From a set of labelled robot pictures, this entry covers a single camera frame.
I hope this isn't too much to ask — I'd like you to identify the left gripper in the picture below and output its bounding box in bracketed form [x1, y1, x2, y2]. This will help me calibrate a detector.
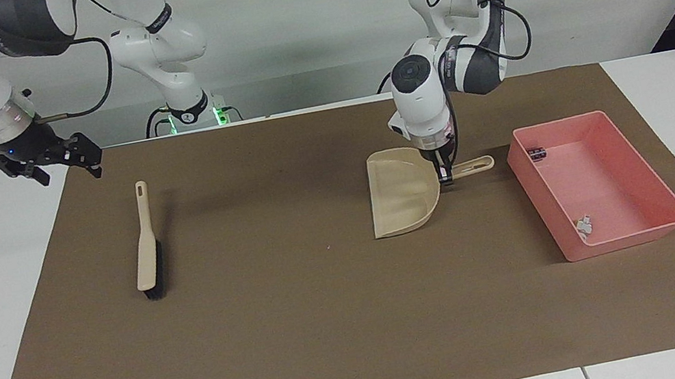
[421, 140, 461, 168]

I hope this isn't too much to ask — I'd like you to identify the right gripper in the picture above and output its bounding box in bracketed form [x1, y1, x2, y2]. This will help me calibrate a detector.
[0, 112, 107, 197]

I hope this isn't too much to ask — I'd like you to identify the beige plastic dustpan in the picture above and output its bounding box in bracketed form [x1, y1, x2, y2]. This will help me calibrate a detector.
[360, 131, 505, 240]

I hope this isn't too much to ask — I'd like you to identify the pink plastic bin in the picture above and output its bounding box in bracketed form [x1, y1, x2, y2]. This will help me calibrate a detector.
[501, 97, 675, 272]

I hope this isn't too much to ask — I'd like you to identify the beige brush with black bristles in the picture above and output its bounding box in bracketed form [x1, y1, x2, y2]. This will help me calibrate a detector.
[119, 179, 172, 303]

